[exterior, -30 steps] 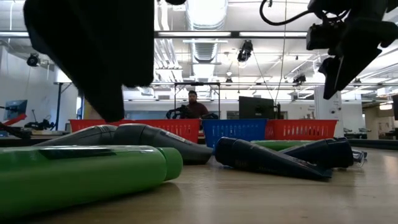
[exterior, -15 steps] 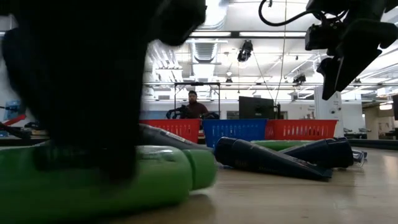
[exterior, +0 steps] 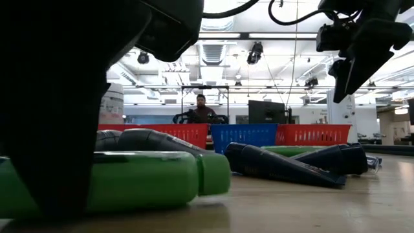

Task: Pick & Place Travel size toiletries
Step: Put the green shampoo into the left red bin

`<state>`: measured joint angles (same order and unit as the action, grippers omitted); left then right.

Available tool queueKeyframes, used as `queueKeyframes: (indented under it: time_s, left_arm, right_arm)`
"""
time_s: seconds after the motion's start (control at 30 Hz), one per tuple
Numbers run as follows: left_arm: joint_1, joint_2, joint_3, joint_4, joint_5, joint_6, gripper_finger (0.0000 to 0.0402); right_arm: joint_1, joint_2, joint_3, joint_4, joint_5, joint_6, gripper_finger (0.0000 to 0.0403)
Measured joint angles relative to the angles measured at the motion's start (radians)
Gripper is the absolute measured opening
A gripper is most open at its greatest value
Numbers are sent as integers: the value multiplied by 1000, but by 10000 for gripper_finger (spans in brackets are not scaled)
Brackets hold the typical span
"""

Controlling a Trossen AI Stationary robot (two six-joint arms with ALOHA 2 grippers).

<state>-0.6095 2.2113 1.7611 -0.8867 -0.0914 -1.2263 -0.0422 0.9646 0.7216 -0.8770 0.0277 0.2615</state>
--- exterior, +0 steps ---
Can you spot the blue plastic slotted basket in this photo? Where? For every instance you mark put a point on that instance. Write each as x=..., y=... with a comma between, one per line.
x=242, y=134

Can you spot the green plastic bottle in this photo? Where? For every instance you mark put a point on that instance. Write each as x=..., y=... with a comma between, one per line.
x=145, y=181

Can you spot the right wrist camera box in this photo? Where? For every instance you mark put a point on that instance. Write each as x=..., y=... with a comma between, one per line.
x=333, y=37

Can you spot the black table edge rail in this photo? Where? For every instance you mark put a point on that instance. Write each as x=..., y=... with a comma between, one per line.
x=388, y=149

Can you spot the white round column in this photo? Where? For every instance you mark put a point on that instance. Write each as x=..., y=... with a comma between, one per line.
x=343, y=116

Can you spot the green toiletry item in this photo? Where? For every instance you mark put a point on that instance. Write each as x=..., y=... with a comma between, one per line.
x=288, y=151

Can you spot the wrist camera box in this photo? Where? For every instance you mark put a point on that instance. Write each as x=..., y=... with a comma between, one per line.
x=174, y=32
x=333, y=37

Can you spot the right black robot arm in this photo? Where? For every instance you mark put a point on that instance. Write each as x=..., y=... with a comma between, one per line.
x=362, y=8

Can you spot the black overhead frame beam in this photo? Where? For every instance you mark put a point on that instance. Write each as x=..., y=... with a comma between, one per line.
x=244, y=35

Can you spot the black monitor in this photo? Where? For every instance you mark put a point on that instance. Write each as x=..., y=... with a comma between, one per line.
x=266, y=112

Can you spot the white wipes canister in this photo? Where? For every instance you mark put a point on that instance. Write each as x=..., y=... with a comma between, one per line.
x=113, y=106

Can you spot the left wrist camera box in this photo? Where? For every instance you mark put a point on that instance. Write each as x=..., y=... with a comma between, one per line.
x=174, y=32

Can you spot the black distant robot arm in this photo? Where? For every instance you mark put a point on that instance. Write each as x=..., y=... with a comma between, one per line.
x=191, y=117
x=220, y=119

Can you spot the black ceiling camera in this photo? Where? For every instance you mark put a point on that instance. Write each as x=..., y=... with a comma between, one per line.
x=312, y=82
x=254, y=56
x=143, y=58

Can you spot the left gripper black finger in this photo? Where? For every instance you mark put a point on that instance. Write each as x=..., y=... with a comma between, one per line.
x=51, y=145

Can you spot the person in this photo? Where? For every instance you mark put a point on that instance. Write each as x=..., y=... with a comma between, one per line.
x=202, y=113

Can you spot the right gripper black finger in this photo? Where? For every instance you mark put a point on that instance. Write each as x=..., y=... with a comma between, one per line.
x=341, y=77
x=368, y=68

